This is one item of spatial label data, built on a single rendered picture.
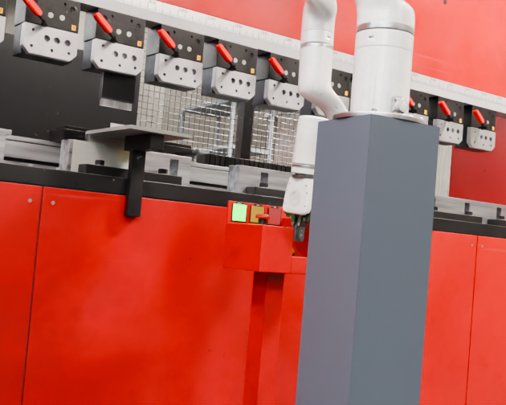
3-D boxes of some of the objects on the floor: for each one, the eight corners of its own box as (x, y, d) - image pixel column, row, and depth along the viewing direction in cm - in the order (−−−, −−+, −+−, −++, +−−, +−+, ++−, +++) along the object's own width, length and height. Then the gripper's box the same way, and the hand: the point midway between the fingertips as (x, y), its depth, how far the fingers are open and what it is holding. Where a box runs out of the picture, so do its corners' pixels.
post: (218, 415, 339) (259, -53, 348) (211, 411, 343) (251, -51, 352) (228, 414, 342) (267, -50, 351) (221, 411, 346) (260, -48, 355)
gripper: (335, 177, 213) (325, 246, 213) (299, 173, 225) (289, 238, 225) (314, 173, 209) (304, 243, 209) (278, 169, 220) (268, 235, 221)
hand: (297, 233), depth 217 cm, fingers closed
